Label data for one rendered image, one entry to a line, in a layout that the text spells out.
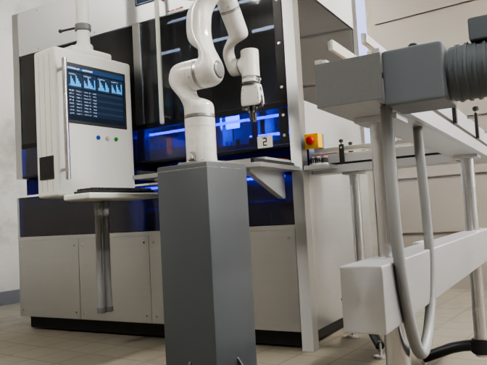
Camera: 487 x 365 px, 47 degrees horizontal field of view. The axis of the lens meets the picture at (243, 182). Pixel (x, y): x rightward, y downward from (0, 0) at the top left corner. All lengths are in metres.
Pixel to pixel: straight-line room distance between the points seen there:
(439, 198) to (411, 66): 3.79
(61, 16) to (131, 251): 1.57
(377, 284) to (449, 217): 3.76
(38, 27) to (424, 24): 2.99
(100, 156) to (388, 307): 2.23
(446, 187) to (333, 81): 3.76
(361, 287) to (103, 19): 2.85
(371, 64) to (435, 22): 3.96
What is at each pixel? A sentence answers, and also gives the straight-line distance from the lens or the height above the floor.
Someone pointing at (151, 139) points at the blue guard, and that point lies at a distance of 3.22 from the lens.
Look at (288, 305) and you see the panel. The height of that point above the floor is 0.21.
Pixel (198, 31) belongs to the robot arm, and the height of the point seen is 1.38.
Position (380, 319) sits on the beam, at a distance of 1.04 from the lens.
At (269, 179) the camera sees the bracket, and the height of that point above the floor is 0.82.
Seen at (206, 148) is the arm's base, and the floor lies 0.92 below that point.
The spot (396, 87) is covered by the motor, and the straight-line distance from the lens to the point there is 1.04.
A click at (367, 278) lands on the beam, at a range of 1.03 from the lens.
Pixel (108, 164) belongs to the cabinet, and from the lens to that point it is 3.08.
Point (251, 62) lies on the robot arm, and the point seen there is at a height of 1.35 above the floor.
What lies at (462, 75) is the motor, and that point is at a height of 0.87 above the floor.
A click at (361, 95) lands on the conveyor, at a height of 0.85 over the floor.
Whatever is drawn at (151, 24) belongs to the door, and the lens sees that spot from 3.37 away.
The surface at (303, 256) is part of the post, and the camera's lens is 2.72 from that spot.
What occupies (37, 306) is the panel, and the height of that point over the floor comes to 0.15.
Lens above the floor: 0.65
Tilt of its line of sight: 4 degrees up
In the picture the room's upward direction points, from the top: 3 degrees counter-clockwise
